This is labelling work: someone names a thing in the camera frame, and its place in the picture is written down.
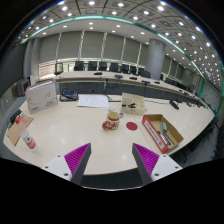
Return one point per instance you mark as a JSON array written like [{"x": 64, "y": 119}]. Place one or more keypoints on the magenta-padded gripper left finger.
[{"x": 77, "y": 159}]

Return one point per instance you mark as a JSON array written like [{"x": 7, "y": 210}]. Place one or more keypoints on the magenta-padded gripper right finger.
[{"x": 146, "y": 159}]

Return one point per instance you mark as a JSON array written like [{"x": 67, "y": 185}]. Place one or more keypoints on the clear red-capped water bottle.
[{"x": 29, "y": 141}]

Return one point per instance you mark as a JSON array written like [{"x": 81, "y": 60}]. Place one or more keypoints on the open red cardboard box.
[{"x": 160, "y": 133}]

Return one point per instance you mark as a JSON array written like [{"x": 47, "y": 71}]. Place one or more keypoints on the flat round red coaster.
[{"x": 131, "y": 126}]

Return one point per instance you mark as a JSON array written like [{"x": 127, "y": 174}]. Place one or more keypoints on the grey-green board eraser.
[{"x": 164, "y": 127}]

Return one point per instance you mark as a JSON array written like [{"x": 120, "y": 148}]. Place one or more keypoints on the red and cream mug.
[{"x": 111, "y": 122}]

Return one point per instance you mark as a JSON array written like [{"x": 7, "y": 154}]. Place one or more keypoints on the white remote control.
[{"x": 117, "y": 111}]

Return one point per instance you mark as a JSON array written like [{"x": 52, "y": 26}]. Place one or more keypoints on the white paper sheets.
[{"x": 92, "y": 101}]

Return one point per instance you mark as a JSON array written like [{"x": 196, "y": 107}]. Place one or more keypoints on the small cream open box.
[{"x": 133, "y": 100}]

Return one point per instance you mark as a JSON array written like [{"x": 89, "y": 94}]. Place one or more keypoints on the black desk phone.
[{"x": 68, "y": 96}]

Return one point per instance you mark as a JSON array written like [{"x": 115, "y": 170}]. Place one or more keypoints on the brown paper envelope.
[{"x": 18, "y": 129}]

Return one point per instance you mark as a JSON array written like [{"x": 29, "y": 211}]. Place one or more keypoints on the white carton box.
[{"x": 41, "y": 97}]

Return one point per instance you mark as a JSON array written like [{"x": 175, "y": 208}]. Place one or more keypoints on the black power strip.
[{"x": 14, "y": 116}]

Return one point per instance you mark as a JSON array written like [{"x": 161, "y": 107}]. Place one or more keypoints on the grey boxy monitor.
[{"x": 22, "y": 88}]

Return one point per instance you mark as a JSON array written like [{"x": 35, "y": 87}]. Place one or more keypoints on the black flat monitor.
[{"x": 59, "y": 68}]

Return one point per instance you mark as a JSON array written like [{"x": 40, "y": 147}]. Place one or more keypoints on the row of black office chairs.
[{"x": 114, "y": 67}]

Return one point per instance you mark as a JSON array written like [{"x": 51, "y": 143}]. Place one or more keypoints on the round ceiling lights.
[{"x": 116, "y": 26}]

